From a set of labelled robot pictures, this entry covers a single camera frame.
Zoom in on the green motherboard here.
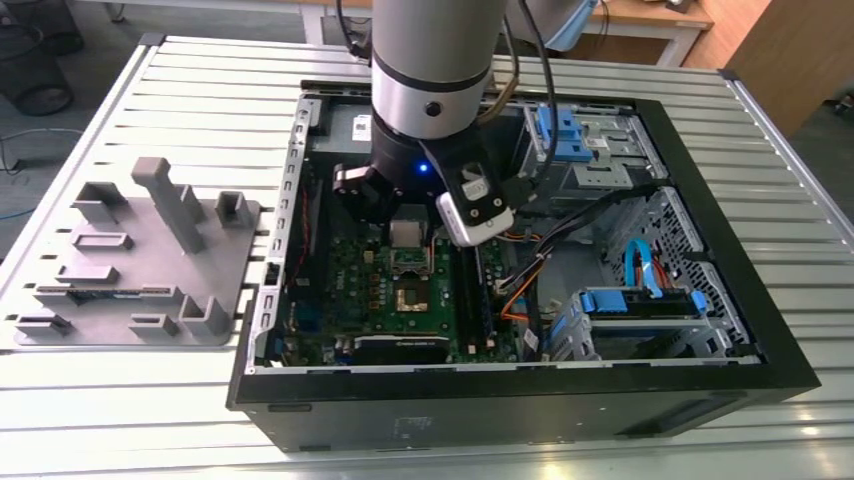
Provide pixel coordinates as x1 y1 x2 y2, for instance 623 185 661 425
286 219 529 366

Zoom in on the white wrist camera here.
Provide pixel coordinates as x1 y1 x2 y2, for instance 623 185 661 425
418 141 523 248

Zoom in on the grey power supply unit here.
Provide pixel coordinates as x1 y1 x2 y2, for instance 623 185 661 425
307 103 379 226

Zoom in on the black sleeved cable bundle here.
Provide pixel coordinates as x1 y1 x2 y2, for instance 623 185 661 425
493 183 669 301

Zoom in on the blue plastic disk carrier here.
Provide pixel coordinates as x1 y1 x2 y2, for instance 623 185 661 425
535 106 597 163

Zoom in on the black PC case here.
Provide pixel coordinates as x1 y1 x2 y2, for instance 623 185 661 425
224 79 822 454

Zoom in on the grey parts rack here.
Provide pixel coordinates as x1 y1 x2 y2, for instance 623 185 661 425
12 156 263 347

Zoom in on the orange wire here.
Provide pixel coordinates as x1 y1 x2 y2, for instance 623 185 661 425
498 272 539 322

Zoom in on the metal disk bay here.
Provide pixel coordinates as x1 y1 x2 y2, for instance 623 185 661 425
541 287 759 364

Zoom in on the metal drive cage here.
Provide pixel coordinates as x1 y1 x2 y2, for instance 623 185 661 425
514 103 671 221

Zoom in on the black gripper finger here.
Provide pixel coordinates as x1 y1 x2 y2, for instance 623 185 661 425
331 163 394 225

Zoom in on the black chair caster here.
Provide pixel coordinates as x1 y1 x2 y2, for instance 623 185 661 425
825 87 854 120

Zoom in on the red flat wire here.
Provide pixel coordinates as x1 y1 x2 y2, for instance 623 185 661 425
643 257 677 294

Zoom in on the blue flat wire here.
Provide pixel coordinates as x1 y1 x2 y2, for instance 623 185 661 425
625 238 670 301

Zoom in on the thin red wire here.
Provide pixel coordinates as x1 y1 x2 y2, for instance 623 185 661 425
299 182 316 264

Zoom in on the grey cable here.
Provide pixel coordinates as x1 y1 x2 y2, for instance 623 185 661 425
0 127 86 175

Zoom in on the CPU socket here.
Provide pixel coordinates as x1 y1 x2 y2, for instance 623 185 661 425
391 283 436 315

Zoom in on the black graphics card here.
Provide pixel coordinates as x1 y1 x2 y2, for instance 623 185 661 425
351 332 451 366

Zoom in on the metal socket cover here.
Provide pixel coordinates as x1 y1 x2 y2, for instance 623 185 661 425
388 247 434 276

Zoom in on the silver CPU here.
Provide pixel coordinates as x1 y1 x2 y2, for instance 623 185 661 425
390 219 428 250

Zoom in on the wooden desk white frame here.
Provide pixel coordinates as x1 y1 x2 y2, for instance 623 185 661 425
563 0 717 69

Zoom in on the wooden cabinet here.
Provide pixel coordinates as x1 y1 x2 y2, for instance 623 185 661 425
723 0 854 137

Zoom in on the hard disk in blue carrier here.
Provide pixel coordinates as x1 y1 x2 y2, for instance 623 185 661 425
577 285 710 322

